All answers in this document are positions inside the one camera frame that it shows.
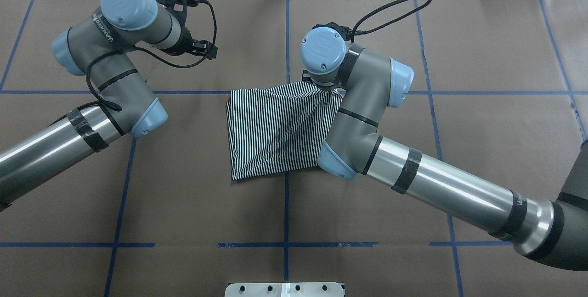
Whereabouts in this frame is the navy white striped polo shirt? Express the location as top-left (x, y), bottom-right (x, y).
top-left (226, 81), bottom-right (343, 181)

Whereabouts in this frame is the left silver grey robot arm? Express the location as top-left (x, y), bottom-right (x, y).
top-left (0, 0), bottom-right (218, 211)

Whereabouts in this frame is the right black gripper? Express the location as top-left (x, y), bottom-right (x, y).
top-left (302, 69), bottom-right (340, 91)

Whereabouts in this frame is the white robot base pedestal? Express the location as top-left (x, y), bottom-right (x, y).
top-left (224, 282), bottom-right (346, 297)

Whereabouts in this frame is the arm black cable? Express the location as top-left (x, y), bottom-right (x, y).
top-left (85, 0), bottom-right (218, 113)
top-left (312, 0), bottom-right (433, 40)

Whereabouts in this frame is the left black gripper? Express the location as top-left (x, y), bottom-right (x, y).
top-left (175, 5), bottom-right (218, 60)

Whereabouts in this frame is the brown paper table cover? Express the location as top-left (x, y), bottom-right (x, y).
top-left (1, 0), bottom-right (587, 297)

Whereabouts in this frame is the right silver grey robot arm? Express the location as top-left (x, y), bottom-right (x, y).
top-left (300, 25), bottom-right (588, 271)

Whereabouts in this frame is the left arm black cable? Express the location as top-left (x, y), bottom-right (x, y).
top-left (85, 0), bottom-right (218, 113)

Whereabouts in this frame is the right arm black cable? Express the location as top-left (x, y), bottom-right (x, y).
top-left (312, 0), bottom-right (433, 40)

